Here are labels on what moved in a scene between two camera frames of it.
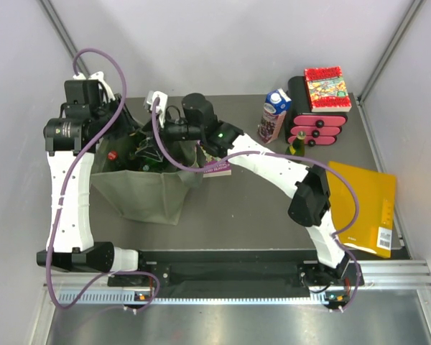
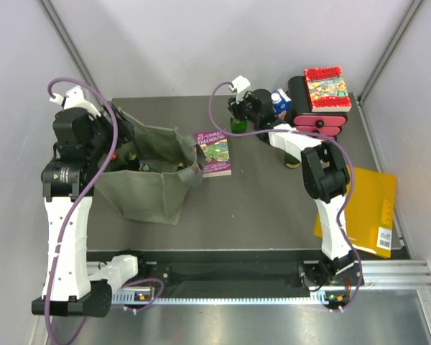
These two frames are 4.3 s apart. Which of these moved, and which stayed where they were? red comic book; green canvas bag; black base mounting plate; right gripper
Moved: right gripper
Stayed: red comic book; green canvas bag; black base mounting plate
